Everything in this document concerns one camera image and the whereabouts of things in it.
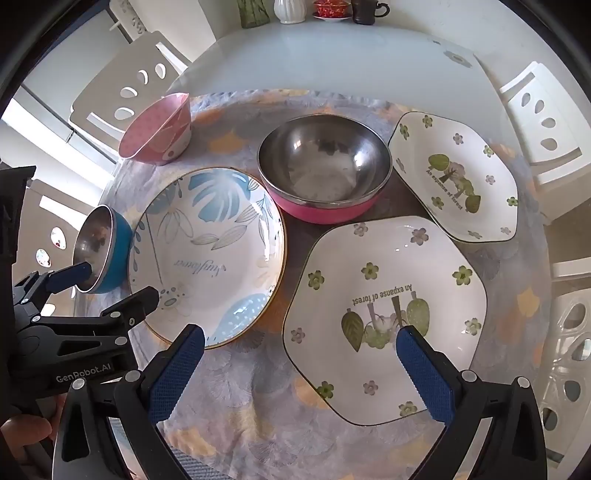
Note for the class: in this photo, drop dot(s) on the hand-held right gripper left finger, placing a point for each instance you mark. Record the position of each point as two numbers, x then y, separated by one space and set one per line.
178 374

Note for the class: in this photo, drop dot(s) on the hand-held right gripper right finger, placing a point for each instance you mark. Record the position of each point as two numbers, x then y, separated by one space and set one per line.
422 374

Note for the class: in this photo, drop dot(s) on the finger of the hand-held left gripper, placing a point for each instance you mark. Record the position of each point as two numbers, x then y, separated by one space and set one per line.
136 302
69 274

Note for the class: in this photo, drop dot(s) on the blue steel bowl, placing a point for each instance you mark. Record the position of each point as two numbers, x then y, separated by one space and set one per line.
117 249

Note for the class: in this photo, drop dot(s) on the round blue leaf plate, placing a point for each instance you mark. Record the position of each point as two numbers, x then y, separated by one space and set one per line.
207 249

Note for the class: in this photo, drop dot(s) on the large hexagonal flower plate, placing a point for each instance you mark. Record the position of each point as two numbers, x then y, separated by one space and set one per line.
378 286

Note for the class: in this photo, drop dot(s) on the small hexagonal flower plate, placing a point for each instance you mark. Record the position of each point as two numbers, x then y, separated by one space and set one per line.
461 152

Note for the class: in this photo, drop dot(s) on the pink steel bowl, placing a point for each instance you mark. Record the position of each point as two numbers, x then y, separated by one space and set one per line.
323 161

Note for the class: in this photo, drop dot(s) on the person's left hand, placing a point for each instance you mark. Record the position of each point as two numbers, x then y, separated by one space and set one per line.
23 431

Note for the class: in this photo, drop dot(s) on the white dining chair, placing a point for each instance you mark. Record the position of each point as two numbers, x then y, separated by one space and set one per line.
64 221
568 101
143 53
556 364

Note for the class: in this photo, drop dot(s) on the floral grey tablecloth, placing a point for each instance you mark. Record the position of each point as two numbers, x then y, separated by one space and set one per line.
258 383

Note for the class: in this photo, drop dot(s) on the blue waffle table mat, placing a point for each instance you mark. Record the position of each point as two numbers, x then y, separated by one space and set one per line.
189 464

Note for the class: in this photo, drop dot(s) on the green glass vase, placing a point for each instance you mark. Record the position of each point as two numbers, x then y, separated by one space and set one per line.
253 14

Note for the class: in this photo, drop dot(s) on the white ribbed vase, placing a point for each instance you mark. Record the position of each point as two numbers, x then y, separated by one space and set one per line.
288 11

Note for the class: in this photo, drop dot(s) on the red white saucer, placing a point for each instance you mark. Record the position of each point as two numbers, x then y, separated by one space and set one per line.
332 19

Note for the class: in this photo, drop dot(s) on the red lidded teacup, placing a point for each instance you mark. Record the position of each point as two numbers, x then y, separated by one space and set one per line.
328 7

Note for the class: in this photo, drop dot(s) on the dark brown mug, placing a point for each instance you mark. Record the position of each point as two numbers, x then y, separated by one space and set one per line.
364 11

